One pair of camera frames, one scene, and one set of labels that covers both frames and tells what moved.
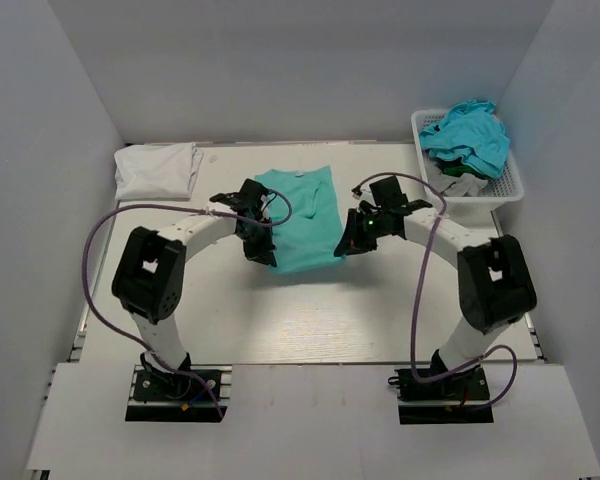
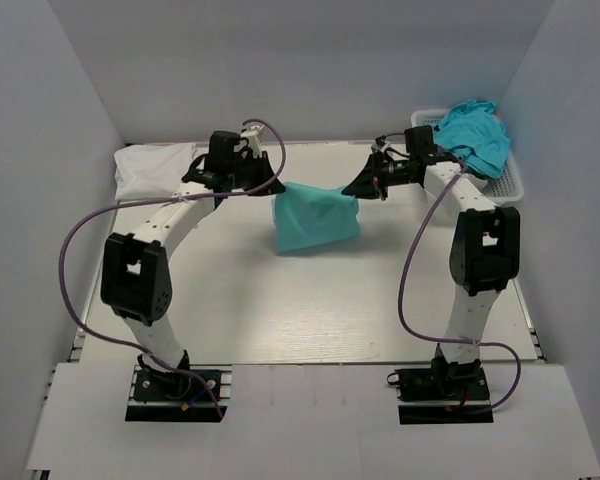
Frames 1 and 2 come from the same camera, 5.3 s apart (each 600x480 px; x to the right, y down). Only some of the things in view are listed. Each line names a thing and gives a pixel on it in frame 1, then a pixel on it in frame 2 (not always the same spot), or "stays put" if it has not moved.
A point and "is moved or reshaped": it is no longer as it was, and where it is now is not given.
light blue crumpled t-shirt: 471,129 stays put
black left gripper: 262,253 → 265,175
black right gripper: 353,241 → 371,182
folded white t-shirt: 157,172 stays put
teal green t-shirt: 310,239 is moved or reshaped
